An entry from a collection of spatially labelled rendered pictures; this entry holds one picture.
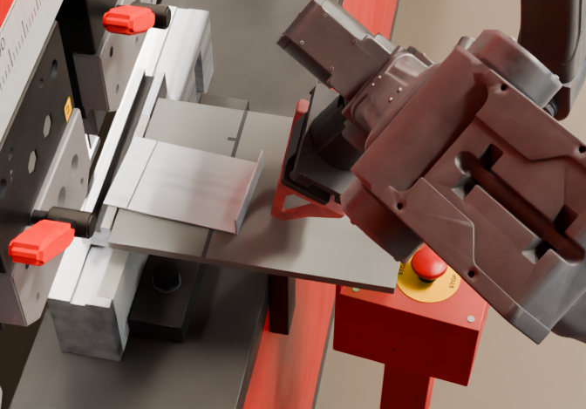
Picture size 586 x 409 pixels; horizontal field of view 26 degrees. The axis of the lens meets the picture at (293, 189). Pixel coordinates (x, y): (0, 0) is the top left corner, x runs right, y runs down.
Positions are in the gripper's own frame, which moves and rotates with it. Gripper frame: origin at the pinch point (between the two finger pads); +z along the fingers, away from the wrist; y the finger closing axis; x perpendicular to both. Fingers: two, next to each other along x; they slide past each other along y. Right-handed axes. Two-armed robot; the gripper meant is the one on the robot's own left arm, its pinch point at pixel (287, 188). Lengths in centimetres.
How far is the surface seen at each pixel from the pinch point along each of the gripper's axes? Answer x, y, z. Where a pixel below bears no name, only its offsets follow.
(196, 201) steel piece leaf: -6.3, 1.8, 5.4
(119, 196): -12.5, 2.6, 9.0
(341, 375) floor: 53, -38, 88
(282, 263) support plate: 1.7, 7.1, 0.9
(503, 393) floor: 77, -40, 74
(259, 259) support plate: -0.2, 7.0, 2.0
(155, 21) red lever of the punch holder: -20.0, 4.2, -16.4
